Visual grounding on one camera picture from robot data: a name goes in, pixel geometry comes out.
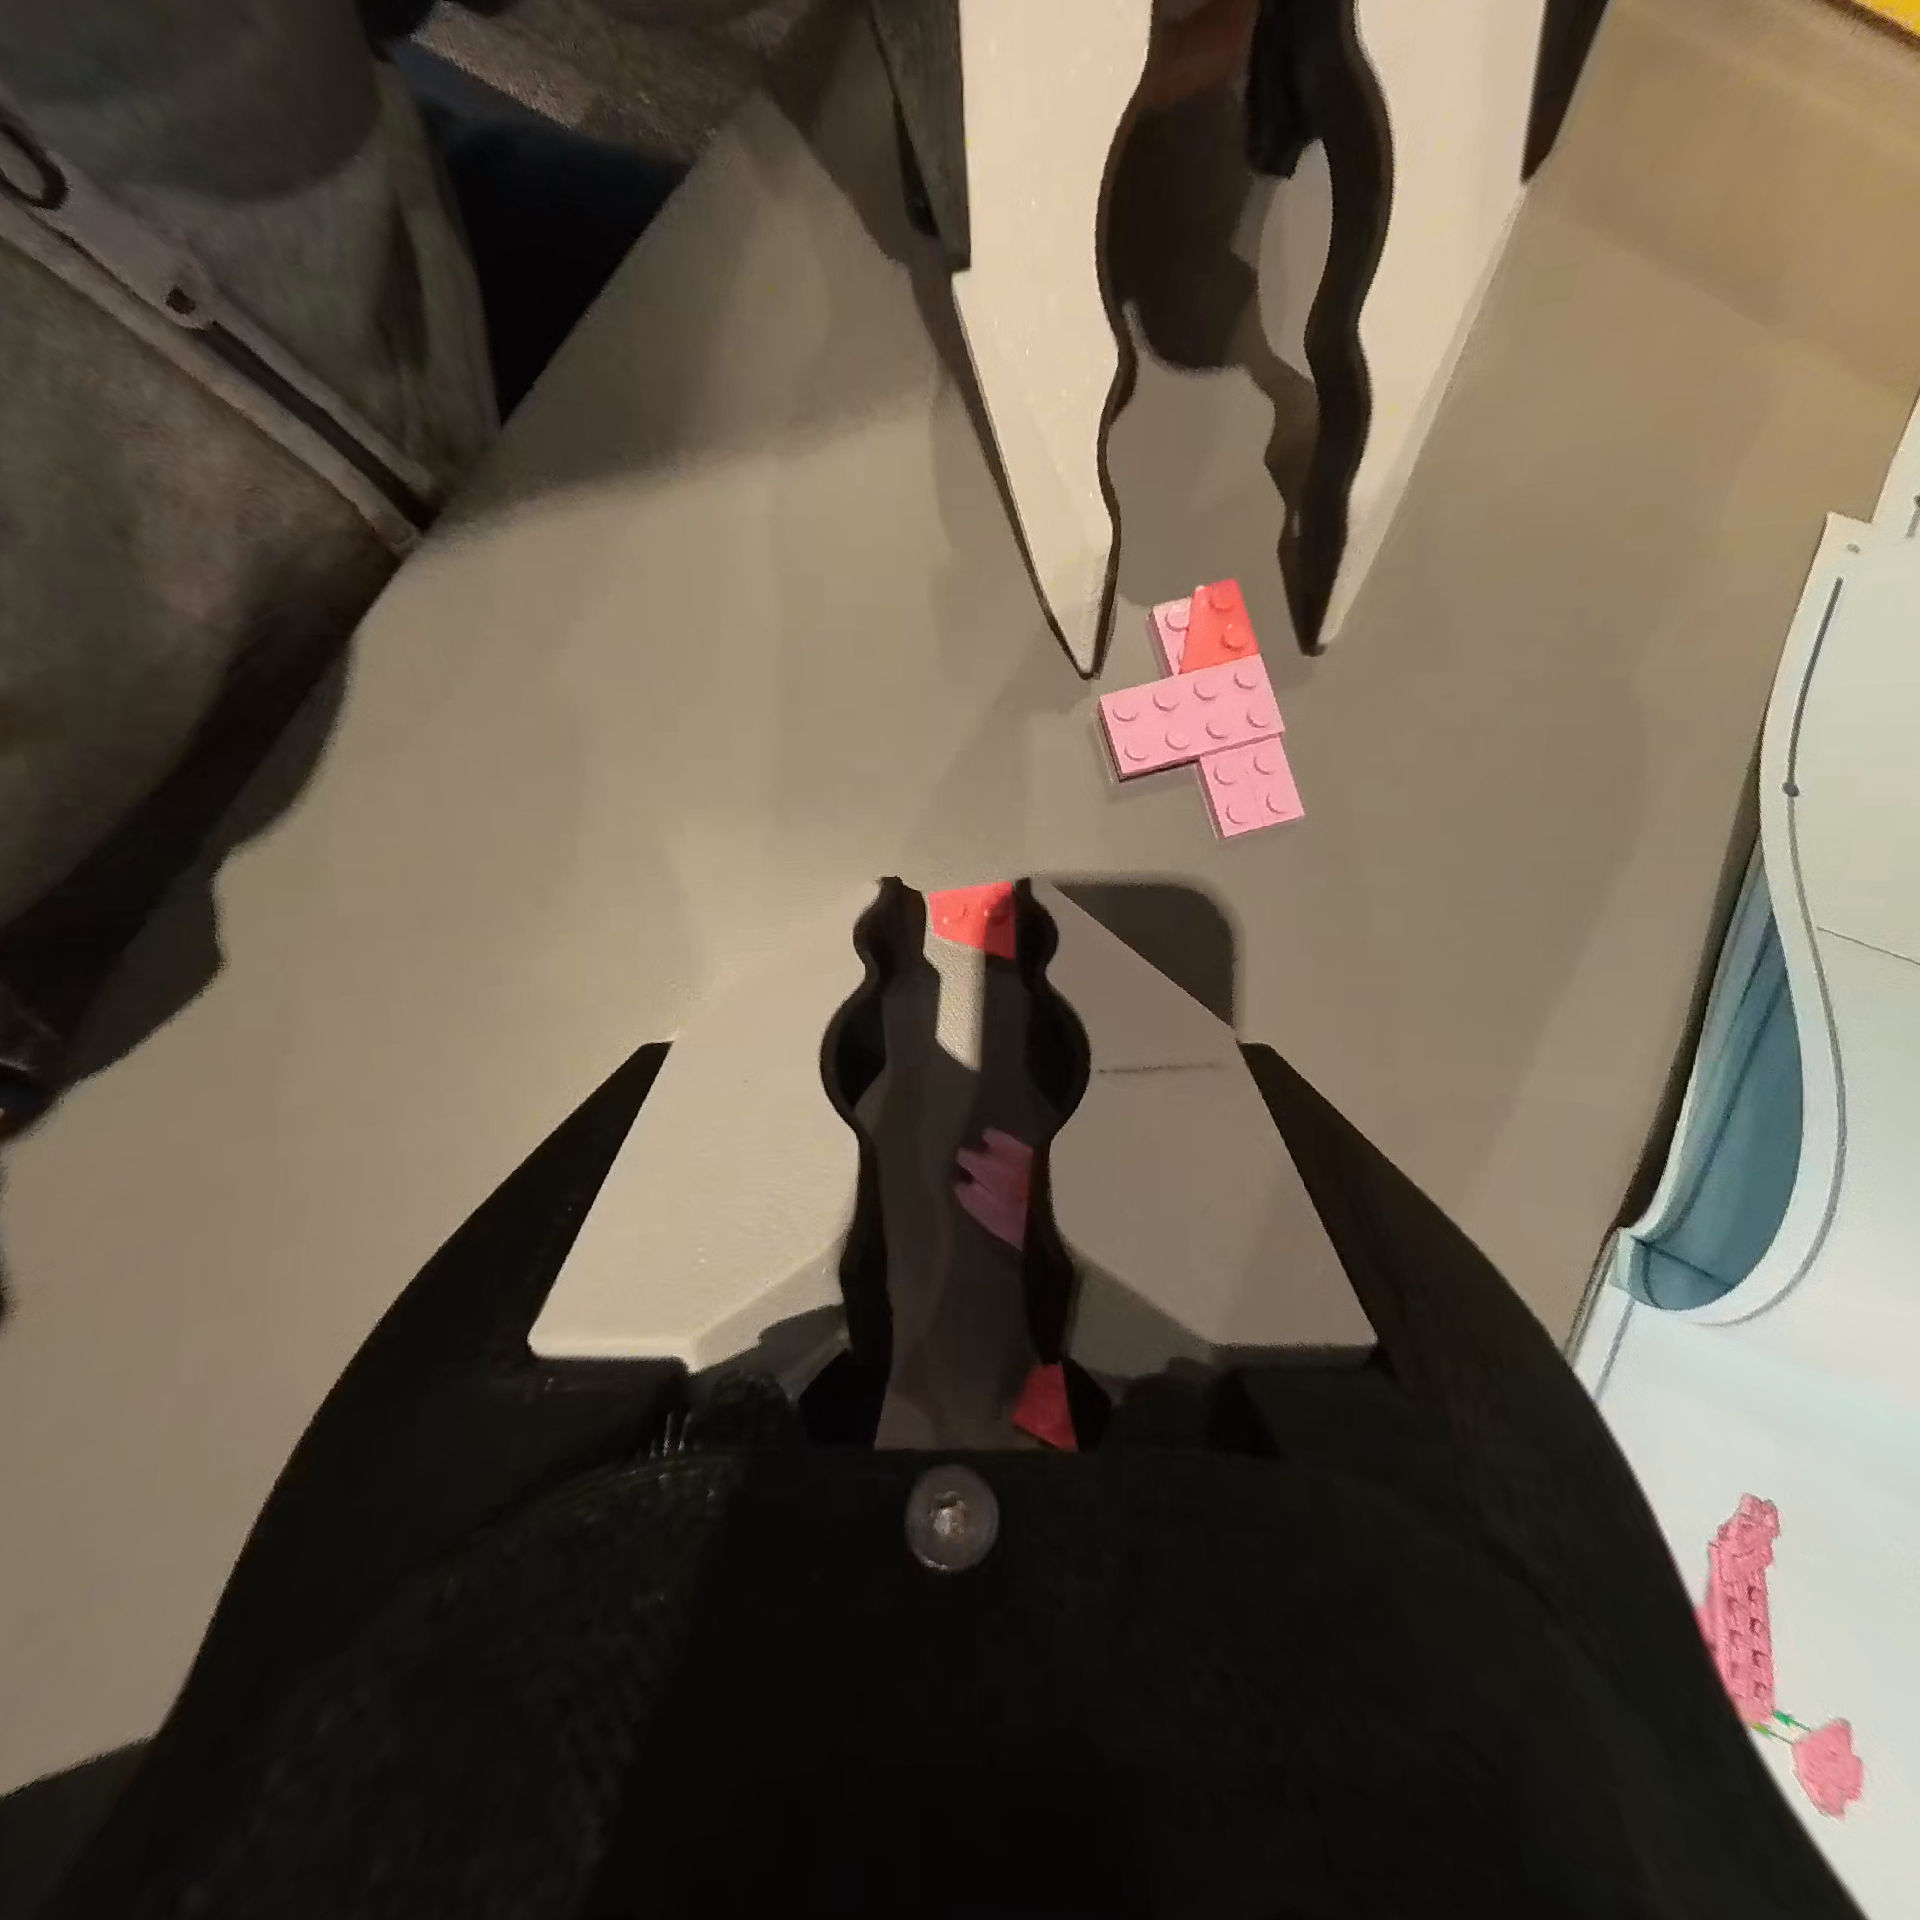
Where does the pink red brick model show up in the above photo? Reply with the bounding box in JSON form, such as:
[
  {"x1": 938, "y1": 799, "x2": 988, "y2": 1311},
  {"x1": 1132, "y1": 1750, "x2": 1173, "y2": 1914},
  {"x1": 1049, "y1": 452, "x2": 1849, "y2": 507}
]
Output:
[{"x1": 951, "y1": 1128, "x2": 1081, "y2": 1454}]

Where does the long pink brick plate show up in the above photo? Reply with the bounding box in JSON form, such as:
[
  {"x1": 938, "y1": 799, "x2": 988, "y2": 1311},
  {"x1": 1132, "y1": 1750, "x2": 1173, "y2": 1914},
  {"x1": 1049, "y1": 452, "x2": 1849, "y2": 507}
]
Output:
[{"x1": 1146, "y1": 577, "x2": 1309, "y2": 842}]

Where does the person's left hand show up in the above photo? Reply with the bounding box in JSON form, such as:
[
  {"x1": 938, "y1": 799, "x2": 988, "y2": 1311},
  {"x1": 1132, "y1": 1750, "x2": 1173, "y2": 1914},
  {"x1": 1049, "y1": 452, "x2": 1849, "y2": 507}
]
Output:
[{"x1": 1143, "y1": 0, "x2": 1257, "y2": 111}]

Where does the pink wedge brick plate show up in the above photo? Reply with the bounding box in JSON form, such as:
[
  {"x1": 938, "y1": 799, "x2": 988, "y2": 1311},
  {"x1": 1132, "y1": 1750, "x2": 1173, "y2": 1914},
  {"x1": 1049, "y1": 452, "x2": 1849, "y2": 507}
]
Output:
[{"x1": 1098, "y1": 657, "x2": 1290, "y2": 785}]

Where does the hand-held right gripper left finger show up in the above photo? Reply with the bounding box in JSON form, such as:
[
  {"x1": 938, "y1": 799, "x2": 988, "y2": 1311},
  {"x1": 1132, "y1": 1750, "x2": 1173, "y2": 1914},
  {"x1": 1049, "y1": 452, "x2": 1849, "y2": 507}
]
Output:
[{"x1": 525, "y1": 879, "x2": 924, "y2": 1450}]

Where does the person's grey clothing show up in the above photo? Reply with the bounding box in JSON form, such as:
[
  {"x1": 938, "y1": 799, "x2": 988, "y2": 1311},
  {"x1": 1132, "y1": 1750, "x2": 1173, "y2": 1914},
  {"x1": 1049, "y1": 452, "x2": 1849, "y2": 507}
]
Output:
[{"x1": 0, "y1": 0, "x2": 505, "y2": 934}]

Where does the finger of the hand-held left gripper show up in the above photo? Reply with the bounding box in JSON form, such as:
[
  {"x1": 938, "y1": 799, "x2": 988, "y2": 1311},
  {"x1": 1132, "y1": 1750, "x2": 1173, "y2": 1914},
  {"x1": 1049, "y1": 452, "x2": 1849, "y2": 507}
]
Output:
[
  {"x1": 1274, "y1": 0, "x2": 1536, "y2": 657},
  {"x1": 951, "y1": 0, "x2": 1161, "y2": 681}
]

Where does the grey desk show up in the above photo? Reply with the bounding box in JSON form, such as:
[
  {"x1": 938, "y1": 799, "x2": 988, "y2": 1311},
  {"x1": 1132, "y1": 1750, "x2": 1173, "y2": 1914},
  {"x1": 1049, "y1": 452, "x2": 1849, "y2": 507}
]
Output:
[{"x1": 0, "y1": 0, "x2": 1920, "y2": 1801}]

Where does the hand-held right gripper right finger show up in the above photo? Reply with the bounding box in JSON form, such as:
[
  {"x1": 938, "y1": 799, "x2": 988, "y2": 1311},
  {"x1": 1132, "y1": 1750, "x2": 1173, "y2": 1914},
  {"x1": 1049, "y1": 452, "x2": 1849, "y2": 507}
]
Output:
[{"x1": 1017, "y1": 879, "x2": 1383, "y2": 1450}]

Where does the light blue instruction booklet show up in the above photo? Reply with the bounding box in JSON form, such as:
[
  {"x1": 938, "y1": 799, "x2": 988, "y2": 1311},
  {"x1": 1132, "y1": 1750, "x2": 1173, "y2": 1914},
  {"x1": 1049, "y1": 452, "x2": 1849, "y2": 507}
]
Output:
[{"x1": 1567, "y1": 392, "x2": 1920, "y2": 1920}]

